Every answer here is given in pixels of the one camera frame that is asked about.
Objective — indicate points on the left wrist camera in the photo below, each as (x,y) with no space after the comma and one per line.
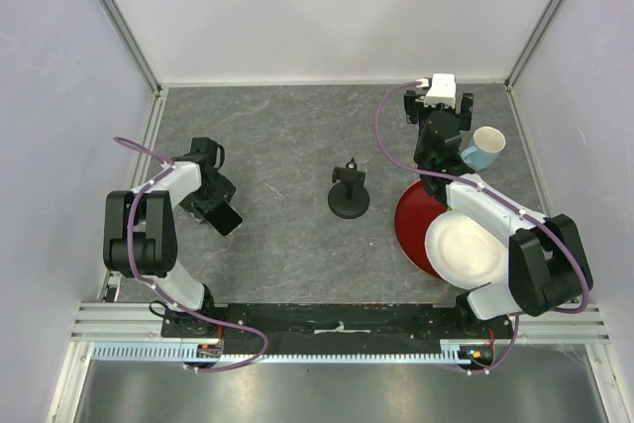
(210,149)

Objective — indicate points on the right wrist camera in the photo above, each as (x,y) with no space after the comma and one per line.
(442,90)

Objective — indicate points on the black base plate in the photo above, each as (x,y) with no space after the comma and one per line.
(361,327)

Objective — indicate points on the blue cable duct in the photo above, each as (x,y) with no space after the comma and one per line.
(196,354)

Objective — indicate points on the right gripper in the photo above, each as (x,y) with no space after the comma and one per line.
(410,100)

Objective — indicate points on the white paper plate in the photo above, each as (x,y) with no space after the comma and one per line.
(463,252)

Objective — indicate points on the blue mug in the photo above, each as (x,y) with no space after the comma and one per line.
(486,145)

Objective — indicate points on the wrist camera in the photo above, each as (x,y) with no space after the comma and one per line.
(210,149)
(442,90)

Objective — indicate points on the black smartphone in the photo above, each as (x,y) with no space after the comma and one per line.
(224,219)

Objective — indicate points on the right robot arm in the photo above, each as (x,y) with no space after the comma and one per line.
(546,266)

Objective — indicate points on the aluminium frame rail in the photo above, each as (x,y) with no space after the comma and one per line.
(125,322)

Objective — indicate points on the black phone stand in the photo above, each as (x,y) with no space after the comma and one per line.
(348,198)

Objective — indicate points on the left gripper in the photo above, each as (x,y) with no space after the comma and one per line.
(218,212)

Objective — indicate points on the red round tray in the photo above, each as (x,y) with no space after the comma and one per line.
(414,213)

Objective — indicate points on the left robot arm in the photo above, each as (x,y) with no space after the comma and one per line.
(140,240)

